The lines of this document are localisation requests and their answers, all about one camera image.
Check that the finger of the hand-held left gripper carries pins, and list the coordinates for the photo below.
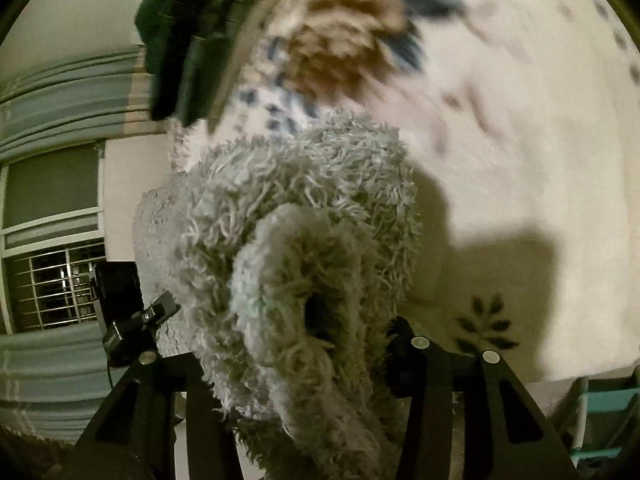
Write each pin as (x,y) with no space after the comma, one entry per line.
(142,325)

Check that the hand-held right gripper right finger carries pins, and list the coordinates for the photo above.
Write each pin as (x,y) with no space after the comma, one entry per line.
(400,360)

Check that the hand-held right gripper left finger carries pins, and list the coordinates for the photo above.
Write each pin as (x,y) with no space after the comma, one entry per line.
(206,435)

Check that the grey fluffy blanket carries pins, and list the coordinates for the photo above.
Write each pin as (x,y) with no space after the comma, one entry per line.
(300,240)

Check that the window with metal grille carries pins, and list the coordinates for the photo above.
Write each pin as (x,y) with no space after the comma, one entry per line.
(52,260)

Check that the grey-green curtain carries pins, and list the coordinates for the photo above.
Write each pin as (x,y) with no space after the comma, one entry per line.
(70,95)
(55,375)

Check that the white pipe rack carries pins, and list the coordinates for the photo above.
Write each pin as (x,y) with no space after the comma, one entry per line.
(581,410)

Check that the teal plastic crate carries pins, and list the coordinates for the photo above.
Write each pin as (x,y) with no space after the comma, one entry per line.
(607,420)

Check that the floral printed blanket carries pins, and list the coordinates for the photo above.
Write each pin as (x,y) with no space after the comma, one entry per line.
(525,135)

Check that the dark green cloth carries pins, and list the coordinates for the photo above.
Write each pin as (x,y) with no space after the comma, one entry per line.
(190,35)

